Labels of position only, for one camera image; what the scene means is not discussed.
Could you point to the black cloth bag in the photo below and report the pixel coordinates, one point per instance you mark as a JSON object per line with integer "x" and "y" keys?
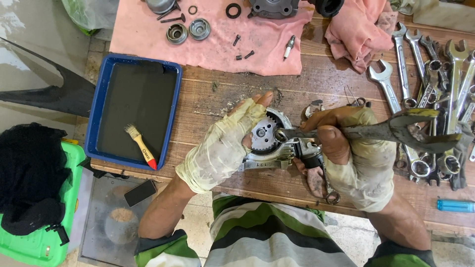
{"x": 29, "y": 174}

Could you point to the black bolt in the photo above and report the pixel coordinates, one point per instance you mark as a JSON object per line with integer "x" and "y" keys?
{"x": 236, "y": 40}
{"x": 249, "y": 54}

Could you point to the blue tray with dark liquid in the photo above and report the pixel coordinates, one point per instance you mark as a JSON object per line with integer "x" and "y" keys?
{"x": 137, "y": 100}

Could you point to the blue lighter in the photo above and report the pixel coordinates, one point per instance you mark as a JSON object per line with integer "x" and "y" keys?
{"x": 454, "y": 206}

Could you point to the dark grey work glove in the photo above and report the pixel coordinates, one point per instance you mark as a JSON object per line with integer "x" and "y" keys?
{"x": 464, "y": 159}

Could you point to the person's right hand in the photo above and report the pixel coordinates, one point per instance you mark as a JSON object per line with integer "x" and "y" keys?
{"x": 367, "y": 167}

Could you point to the metal engine part with sprocket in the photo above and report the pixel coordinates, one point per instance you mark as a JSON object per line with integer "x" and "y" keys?
{"x": 265, "y": 135}

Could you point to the person's left hand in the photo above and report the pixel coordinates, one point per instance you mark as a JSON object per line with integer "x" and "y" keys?
{"x": 215, "y": 152}

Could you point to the grey engine casing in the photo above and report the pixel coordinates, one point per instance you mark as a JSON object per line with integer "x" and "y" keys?
{"x": 272, "y": 7}

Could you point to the black plastic fairing panel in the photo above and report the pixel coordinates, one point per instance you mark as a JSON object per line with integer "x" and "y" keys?
{"x": 70, "y": 92}

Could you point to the large worn open-end wrench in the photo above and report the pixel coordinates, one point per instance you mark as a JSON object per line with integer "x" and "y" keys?
{"x": 404, "y": 129}

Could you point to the pale cloth bundle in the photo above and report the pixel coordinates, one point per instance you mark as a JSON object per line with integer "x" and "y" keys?
{"x": 441, "y": 15}

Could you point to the translucent plastic bag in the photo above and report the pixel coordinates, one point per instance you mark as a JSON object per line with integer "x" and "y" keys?
{"x": 89, "y": 13}

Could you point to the black smartphone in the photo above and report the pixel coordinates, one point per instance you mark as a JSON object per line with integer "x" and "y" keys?
{"x": 140, "y": 193}

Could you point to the flat pink cloth mat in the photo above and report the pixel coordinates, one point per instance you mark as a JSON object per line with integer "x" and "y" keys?
{"x": 219, "y": 48}

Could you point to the shiny metal bowl part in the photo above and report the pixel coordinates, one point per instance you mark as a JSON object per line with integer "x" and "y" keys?
{"x": 159, "y": 5}

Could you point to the dark engine valve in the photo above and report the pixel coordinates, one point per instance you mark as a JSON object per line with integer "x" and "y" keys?
{"x": 173, "y": 19}
{"x": 167, "y": 12}

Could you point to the black cylindrical engine part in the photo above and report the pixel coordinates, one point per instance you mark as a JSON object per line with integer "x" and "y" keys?
{"x": 328, "y": 7}

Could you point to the green striped shirt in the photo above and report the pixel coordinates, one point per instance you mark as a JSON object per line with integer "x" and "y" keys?
{"x": 267, "y": 237}

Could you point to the white spark plug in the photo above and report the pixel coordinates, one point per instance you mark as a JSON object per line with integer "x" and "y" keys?
{"x": 289, "y": 47}

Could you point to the crumpled pink rag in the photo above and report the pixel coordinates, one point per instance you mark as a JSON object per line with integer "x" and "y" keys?
{"x": 356, "y": 35}

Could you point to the round metal cup part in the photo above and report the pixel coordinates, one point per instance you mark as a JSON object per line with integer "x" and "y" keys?
{"x": 199, "y": 29}
{"x": 177, "y": 34}

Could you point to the torn gasket piece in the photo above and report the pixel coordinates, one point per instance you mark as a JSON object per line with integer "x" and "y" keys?
{"x": 311, "y": 108}

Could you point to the pile of chrome wrenches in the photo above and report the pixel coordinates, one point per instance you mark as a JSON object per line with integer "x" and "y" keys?
{"x": 452, "y": 85}

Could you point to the green plastic crate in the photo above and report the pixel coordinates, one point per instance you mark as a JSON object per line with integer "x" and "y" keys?
{"x": 55, "y": 222}

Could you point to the clear plastic storage box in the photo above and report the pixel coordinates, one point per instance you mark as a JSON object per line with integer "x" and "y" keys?
{"x": 111, "y": 226}

